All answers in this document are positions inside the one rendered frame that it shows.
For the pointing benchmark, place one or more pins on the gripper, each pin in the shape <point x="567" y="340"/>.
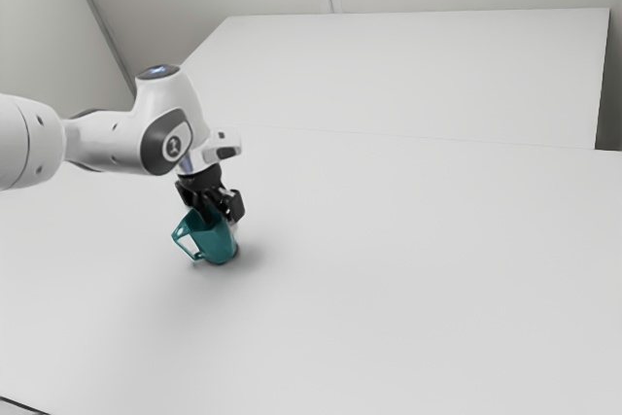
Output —
<point x="206" y="190"/>

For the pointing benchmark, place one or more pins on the teal faceted mug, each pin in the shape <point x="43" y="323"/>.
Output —
<point x="212" y="241"/>

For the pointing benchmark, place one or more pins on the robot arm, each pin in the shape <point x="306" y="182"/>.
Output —
<point x="97" y="135"/>

